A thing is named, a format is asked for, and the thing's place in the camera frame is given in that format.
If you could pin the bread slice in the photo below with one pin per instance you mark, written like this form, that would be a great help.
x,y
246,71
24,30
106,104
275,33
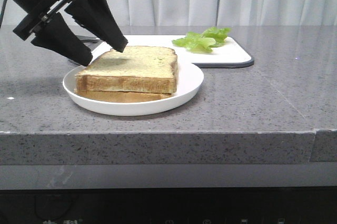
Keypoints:
x,y
142,69
121,96

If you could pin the white round plate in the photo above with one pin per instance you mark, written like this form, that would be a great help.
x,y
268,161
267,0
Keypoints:
x,y
189,82

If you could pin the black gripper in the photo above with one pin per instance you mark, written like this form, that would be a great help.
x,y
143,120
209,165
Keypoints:
x,y
93,15

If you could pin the black appliance front panel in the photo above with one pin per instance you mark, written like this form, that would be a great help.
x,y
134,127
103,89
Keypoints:
x,y
168,205

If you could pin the green lettuce leaf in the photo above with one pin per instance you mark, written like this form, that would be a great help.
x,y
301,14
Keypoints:
x,y
217,34
195,42

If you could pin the white and grey cutting board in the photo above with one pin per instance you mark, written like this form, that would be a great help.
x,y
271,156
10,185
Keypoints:
x,y
230,55

